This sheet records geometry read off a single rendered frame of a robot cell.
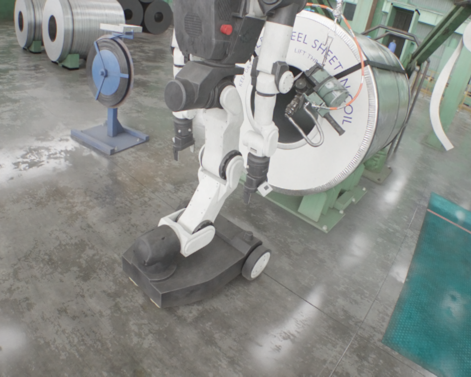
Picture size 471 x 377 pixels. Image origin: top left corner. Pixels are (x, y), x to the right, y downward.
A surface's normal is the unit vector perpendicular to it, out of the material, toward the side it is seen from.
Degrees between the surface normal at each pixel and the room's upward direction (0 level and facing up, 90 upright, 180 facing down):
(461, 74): 90
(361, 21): 90
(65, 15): 64
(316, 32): 90
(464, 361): 0
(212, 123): 100
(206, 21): 105
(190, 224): 46
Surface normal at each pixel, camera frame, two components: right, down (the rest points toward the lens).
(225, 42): 0.77, 0.45
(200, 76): -0.30, -0.38
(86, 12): 0.74, -0.09
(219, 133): -0.64, 0.44
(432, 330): 0.19, -0.84
